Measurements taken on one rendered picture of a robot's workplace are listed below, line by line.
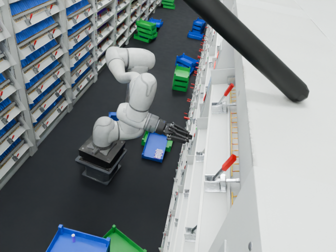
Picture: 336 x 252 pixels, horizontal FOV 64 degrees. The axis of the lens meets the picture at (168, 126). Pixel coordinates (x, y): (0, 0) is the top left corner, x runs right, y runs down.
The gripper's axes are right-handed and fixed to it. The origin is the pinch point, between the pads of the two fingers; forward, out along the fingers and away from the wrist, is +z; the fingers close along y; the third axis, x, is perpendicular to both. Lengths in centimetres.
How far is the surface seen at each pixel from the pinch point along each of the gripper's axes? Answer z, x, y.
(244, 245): -14, 67, 94
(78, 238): -37, -73, 32
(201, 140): -5.4, 28.4, 34.2
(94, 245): -28, -71, 33
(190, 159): -3.7, 12.1, 27.8
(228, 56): -10, 56, 28
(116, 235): -16, -102, 7
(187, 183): -2.5, 9.7, 38.0
